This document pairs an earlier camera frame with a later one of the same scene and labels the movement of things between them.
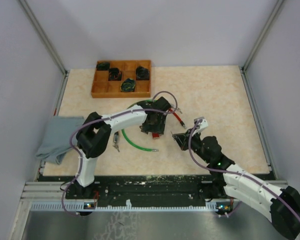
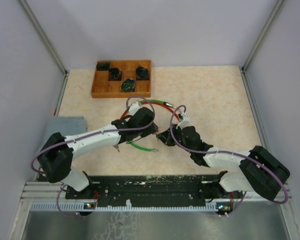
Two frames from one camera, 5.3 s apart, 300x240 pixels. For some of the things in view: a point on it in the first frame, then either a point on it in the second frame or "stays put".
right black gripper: x=182 y=139 → x=166 y=137
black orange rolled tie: x=114 y=74 stays put
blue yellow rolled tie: x=128 y=85 stays put
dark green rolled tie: x=103 y=66 stays put
